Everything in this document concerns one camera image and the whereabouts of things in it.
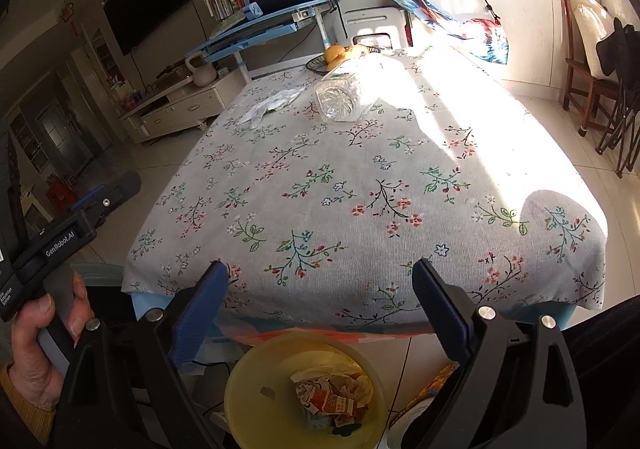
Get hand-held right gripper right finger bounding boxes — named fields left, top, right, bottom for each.
left=400, top=257, right=588, bottom=449

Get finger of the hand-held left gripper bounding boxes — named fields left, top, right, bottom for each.
left=70, top=172, right=143, bottom=230

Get colourful patterned bag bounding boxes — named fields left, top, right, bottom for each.
left=400, top=361, right=461, bottom=415

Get wooden chair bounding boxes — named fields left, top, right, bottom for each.
left=555, top=0, right=623, bottom=122

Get white plastic chair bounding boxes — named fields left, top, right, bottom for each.
left=344, top=6, right=406, bottom=52

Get colourful printed cloth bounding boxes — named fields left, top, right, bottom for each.
left=381, top=0, right=510, bottom=64

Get person's left forearm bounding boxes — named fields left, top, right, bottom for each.
left=0, top=361, right=56, bottom=449

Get floral tablecloth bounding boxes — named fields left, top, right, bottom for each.
left=121, top=48, right=608, bottom=325

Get pink kettlebell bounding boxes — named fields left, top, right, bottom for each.
left=185, top=54, right=217, bottom=88

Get pale teal bin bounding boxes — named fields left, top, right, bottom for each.
left=70, top=263, right=138, bottom=325

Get clear plastic bottle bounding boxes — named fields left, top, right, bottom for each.
left=314, top=56, right=388, bottom=124

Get white cushion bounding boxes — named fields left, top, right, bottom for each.
left=570, top=0, right=616, bottom=78

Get light blue table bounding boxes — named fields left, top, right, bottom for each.
left=131, top=291, right=576, bottom=345

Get yellow plastic bin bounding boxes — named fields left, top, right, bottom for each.
left=223, top=331, right=388, bottom=449

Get black folding chair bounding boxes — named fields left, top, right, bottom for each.
left=597, top=71, right=640, bottom=180

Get red wall ornament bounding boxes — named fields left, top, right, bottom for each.
left=56, top=1, right=81, bottom=37

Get white bucket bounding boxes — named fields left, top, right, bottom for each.
left=387, top=399, right=441, bottom=449

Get white TV cabinet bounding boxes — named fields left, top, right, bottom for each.
left=119, top=71, right=238, bottom=144

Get wicker fruit basket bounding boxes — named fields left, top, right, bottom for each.
left=306, top=45, right=388, bottom=74

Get flat white napkin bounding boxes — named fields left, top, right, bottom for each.
left=239, top=85, right=307, bottom=126

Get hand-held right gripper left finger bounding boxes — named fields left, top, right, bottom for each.
left=50, top=259, right=231, bottom=449

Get blue study desk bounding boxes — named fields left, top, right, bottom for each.
left=184, top=0, right=343, bottom=84

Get white plastic bag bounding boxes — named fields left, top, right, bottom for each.
left=292, top=360, right=373, bottom=405

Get white wall cabinets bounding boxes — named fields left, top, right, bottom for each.
left=385, top=0, right=608, bottom=100

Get red and white packaging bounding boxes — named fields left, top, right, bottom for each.
left=292, top=374, right=371, bottom=432

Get person's left hand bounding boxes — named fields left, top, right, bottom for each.
left=5, top=274, right=96, bottom=412

